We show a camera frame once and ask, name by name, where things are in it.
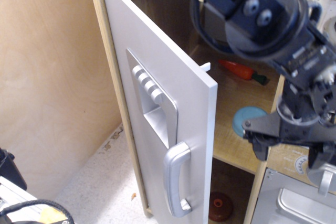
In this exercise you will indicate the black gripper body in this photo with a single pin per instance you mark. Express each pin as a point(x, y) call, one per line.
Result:
point(281, 127)

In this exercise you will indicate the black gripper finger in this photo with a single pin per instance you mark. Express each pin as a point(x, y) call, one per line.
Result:
point(321, 153)
point(260, 147)

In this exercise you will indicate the silver fridge door handle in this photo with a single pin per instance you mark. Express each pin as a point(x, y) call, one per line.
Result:
point(172, 163)

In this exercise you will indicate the grey fridge door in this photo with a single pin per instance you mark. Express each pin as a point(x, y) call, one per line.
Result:
point(194, 93)

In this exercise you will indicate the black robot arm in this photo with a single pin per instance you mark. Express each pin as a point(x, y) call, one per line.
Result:
point(284, 34)

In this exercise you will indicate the silver oven knob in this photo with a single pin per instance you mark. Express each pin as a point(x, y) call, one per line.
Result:
point(323, 177)

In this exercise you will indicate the teal toy bowl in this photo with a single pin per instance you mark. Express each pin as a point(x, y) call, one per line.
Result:
point(243, 114)

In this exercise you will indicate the grey oven door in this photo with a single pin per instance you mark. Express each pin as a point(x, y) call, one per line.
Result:
point(283, 199)

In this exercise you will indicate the brown toy lid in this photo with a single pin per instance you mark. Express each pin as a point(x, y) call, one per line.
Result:
point(220, 206)

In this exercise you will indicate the orange toy carrot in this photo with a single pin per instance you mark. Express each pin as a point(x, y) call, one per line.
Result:
point(243, 71)

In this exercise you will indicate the silver ice dispenser panel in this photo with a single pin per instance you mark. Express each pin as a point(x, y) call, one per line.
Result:
point(157, 107)

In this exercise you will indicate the white speckled stove top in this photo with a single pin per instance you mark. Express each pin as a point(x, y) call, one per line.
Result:
point(330, 11)

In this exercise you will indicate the orange tape piece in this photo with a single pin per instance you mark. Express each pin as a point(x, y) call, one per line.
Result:
point(51, 215)

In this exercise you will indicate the wooden fridge cabinet frame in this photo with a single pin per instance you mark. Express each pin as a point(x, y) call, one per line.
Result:
point(235, 169)

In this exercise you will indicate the aluminium rail base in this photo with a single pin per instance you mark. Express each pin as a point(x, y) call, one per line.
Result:
point(18, 206)

